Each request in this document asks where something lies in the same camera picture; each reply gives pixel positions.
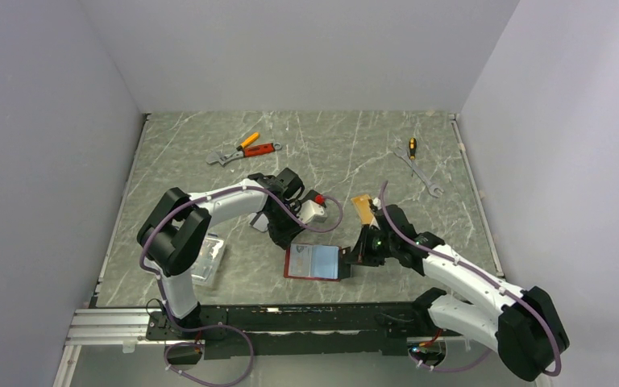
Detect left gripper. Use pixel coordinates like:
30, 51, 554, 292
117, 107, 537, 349
264, 204, 308, 250

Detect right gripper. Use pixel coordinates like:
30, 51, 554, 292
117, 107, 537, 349
346, 223, 397, 267

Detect single black credit card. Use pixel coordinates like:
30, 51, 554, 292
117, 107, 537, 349
338, 248, 351, 281

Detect silver credit card stack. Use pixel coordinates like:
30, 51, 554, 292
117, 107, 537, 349
248, 213, 268, 232

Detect red leather card holder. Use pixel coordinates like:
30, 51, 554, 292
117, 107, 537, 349
284, 243, 340, 281

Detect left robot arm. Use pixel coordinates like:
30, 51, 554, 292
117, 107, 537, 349
137, 169, 320, 339

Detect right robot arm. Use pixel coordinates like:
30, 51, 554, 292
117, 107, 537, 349
347, 199, 570, 381

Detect clear plastic screw box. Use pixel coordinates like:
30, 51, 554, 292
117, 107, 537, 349
190, 234, 226, 287

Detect silver open end wrench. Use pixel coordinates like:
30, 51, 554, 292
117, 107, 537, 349
393, 148, 444, 198

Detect orange black screwdriver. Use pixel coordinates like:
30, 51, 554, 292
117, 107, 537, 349
408, 137, 418, 160

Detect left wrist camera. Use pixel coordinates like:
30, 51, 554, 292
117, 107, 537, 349
297, 200, 327, 224

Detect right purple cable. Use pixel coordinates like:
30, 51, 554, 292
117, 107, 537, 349
379, 180, 563, 377

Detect purple cable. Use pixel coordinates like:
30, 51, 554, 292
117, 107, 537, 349
379, 180, 563, 377
138, 185, 344, 387

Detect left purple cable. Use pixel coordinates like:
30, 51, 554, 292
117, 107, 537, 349
138, 185, 344, 387

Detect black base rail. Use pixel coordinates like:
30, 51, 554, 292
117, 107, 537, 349
144, 302, 458, 360

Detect orange handled pliers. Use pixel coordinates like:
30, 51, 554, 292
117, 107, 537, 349
236, 132, 260, 152

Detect red handled adjustable wrench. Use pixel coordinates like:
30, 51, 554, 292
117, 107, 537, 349
206, 143, 283, 167

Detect aluminium frame rail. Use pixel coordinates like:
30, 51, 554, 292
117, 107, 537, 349
52, 304, 554, 387

